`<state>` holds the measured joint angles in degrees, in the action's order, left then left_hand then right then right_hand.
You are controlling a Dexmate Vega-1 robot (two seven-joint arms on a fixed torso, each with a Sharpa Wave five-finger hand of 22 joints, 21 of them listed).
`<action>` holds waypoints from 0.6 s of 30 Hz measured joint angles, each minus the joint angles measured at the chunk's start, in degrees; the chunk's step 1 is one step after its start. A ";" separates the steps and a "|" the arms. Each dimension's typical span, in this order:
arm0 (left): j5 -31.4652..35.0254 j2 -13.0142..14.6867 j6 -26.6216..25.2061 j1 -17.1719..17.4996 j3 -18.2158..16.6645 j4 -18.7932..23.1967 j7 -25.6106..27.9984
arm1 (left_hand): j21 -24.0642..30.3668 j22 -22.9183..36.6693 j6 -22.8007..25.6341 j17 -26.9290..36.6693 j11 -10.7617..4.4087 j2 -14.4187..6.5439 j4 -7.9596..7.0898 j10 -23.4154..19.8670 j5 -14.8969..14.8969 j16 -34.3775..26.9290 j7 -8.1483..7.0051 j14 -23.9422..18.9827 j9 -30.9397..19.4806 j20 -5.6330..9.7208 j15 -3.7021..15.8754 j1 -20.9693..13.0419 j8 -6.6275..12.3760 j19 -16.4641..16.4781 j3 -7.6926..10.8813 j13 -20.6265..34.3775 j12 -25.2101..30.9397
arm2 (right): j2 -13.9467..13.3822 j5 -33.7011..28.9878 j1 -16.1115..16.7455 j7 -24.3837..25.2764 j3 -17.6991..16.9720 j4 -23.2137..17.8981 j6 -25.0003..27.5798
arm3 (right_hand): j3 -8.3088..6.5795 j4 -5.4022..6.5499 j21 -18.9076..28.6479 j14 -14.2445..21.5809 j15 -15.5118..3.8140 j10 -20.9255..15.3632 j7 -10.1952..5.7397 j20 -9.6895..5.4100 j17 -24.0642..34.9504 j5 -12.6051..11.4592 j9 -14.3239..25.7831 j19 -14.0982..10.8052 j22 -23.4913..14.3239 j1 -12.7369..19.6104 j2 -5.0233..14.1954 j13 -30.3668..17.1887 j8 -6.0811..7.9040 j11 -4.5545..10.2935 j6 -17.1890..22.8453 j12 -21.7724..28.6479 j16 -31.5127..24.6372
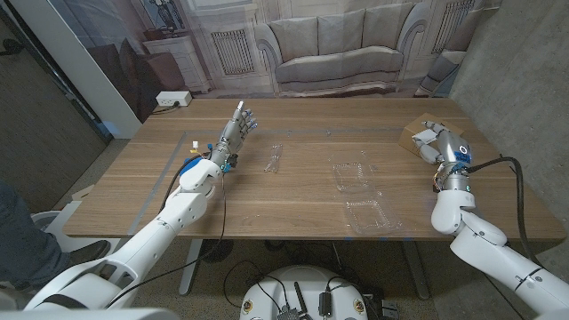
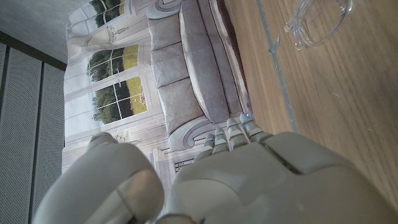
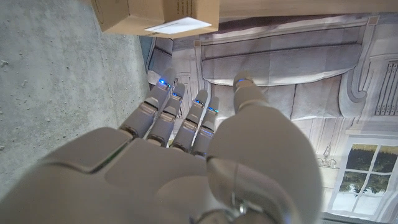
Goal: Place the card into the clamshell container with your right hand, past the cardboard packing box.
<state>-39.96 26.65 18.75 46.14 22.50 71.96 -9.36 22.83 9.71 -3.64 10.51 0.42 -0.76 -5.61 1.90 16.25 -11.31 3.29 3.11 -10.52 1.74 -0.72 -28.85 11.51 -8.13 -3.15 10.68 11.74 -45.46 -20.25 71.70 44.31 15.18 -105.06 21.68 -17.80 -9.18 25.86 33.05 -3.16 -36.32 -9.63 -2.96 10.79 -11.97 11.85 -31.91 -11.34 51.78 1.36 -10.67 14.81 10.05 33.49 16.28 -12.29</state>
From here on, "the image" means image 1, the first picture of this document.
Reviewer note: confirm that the grey table leg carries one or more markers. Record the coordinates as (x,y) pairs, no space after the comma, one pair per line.
(190,266)
(417,271)

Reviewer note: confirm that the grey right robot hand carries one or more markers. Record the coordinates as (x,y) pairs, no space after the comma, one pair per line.
(451,149)

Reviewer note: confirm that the black round floor disc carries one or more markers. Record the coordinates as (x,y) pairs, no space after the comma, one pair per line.
(217,250)

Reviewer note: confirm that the white power strip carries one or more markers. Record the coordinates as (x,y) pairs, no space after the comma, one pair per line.
(173,98)

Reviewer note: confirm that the clear plastic clamshell container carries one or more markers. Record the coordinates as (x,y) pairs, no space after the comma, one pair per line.
(364,213)

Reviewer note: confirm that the printed living room backdrop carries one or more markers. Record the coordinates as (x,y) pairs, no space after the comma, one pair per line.
(338,44)

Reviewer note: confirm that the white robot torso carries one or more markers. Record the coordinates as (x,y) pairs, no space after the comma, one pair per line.
(302,284)

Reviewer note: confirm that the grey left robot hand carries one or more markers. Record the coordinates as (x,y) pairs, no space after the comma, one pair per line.
(231,138)

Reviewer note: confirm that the person in blue jeans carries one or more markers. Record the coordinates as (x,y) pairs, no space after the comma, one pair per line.
(22,240)

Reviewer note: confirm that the brown cardboard packing box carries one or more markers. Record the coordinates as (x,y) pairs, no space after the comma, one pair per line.
(408,137)

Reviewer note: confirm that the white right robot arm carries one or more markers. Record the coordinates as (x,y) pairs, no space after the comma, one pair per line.
(489,253)

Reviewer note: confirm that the black power adapter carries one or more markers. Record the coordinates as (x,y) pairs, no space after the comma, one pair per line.
(325,304)

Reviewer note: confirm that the white floor stand base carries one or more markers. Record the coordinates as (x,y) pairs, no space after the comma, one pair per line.
(58,226)

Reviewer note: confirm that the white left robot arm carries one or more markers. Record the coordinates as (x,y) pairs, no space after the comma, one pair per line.
(151,235)

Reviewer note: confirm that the black antenna stick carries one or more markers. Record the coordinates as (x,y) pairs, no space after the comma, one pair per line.
(301,300)

